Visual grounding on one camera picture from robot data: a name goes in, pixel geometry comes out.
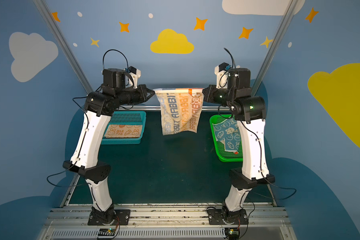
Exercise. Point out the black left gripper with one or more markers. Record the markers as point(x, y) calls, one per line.
point(143, 94)

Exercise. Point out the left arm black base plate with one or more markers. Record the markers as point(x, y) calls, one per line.
point(110, 217)

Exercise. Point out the horizontal aluminium frame rail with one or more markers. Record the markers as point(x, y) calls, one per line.
point(214, 108)

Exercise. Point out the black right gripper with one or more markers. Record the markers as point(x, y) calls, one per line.
point(211, 94)

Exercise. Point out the right aluminium frame post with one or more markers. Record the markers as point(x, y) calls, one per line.
point(278, 37)

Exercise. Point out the aluminium frame post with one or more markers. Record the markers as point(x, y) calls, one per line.
point(278, 37)
point(53, 25)

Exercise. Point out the orange bunny pattern towel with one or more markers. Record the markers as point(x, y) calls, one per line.
point(123, 131)

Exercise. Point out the teal pattern towel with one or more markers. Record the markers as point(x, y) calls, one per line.
point(227, 133)

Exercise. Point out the teal plastic basket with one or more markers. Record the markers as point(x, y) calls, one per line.
point(126, 118)

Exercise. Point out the left aluminium frame post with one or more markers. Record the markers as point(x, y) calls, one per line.
point(53, 25)

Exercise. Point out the small circuit board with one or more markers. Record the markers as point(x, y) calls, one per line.
point(106, 234)
point(232, 234)

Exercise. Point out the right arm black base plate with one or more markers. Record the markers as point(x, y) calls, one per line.
point(225, 217)

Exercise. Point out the right small circuit board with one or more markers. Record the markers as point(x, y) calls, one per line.
point(232, 234)

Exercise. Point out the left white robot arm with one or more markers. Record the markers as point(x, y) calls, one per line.
point(98, 111)

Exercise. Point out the green plastic basket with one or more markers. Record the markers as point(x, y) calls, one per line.
point(219, 147)

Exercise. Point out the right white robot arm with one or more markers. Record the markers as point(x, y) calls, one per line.
point(250, 114)

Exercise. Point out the left small circuit board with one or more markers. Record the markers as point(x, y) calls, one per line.
point(106, 234)

